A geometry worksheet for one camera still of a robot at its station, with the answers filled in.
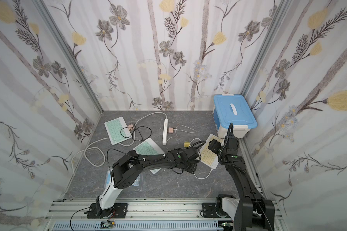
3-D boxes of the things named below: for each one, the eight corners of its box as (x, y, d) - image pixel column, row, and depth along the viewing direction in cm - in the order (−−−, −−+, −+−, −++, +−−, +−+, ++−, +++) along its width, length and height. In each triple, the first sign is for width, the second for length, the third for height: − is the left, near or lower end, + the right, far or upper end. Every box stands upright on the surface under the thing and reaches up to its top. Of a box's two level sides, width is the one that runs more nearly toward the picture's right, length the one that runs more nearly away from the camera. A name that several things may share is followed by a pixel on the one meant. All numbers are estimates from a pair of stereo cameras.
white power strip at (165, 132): (162, 145, 101) (162, 142, 98) (164, 121, 115) (164, 119, 112) (166, 145, 101) (166, 142, 98) (168, 121, 115) (167, 119, 112)
